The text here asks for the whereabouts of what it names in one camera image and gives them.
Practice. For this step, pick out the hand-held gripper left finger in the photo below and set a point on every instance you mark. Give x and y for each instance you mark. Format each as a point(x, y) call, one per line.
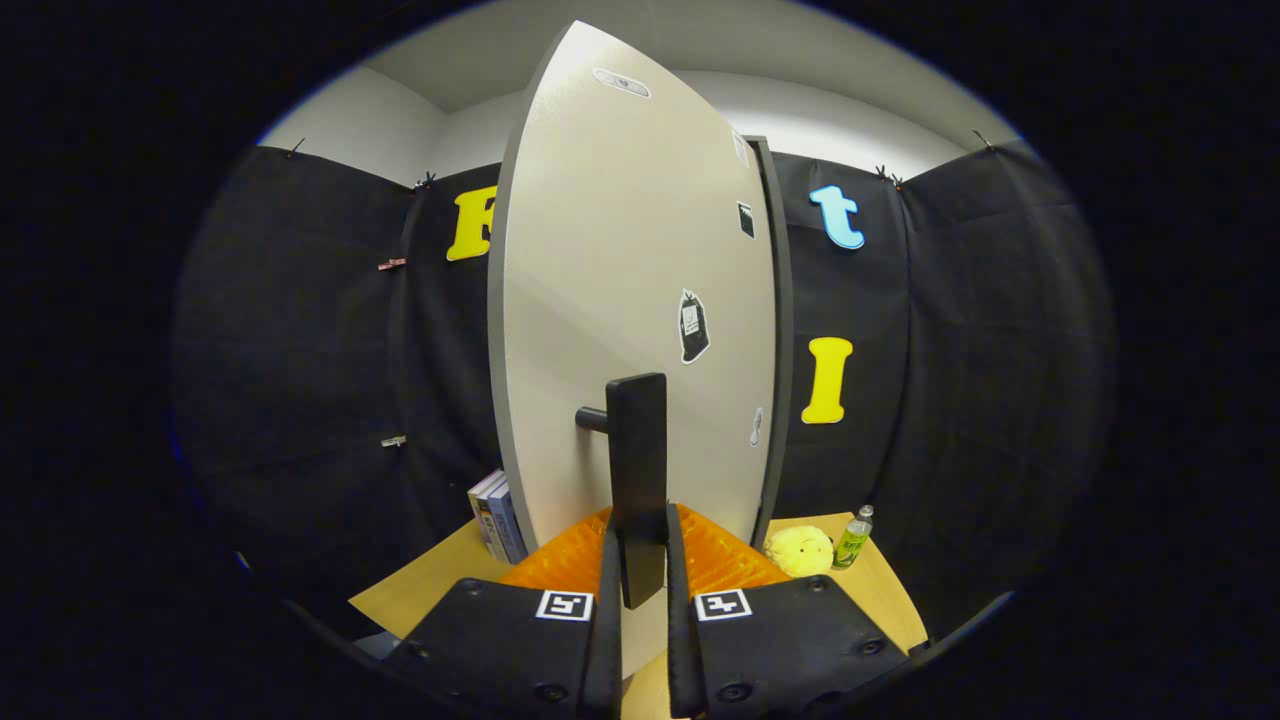
point(612, 640)

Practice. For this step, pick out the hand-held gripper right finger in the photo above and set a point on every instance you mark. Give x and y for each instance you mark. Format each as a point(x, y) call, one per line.
point(680, 640)

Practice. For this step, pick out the beige shoe cabinet door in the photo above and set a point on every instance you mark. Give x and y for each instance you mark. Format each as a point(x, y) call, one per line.
point(600, 250)

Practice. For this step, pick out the yellow plush toy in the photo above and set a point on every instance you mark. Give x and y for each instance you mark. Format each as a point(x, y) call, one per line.
point(800, 552)

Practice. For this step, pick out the blue book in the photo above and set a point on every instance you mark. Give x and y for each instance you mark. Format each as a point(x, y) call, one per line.
point(508, 525)

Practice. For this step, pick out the white book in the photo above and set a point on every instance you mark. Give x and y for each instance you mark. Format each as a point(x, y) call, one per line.
point(480, 505)

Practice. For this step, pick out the green label drink bottle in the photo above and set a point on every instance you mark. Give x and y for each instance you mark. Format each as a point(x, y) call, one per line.
point(853, 543)

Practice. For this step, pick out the black backdrop cloth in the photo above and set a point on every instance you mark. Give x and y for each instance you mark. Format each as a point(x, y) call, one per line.
point(1000, 350)

